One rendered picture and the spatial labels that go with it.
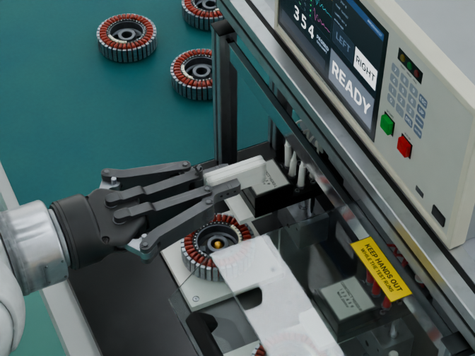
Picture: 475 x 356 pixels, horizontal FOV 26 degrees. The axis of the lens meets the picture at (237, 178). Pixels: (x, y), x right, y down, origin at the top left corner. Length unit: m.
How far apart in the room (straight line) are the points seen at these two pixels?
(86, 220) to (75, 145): 0.75
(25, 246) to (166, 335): 0.50
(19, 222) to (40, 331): 1.44
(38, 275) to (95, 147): 0.76
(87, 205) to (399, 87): 0.37
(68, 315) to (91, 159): 0.32
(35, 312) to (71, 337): 0.98
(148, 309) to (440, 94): 0.63
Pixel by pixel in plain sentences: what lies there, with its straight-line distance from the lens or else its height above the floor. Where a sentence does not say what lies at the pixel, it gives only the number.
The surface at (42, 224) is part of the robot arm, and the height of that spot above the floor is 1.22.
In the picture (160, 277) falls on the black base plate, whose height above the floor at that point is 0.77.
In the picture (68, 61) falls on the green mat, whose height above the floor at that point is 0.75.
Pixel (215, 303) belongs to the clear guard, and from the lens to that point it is 1.19.
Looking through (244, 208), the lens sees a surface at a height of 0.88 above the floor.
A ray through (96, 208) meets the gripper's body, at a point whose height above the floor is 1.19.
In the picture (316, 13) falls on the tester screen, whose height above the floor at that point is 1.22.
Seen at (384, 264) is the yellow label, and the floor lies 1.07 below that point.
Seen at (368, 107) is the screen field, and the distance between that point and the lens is 1.23.
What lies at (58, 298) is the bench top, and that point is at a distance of 1.59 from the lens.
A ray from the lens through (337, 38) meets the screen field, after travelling 1.26.
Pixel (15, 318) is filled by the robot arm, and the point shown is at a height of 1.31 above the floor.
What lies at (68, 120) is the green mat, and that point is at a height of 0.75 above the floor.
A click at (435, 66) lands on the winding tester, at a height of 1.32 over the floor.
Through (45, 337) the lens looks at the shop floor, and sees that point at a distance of 2.47.
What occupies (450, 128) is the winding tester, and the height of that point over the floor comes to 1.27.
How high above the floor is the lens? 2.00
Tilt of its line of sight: 47 degrees down
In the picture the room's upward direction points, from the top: straight up
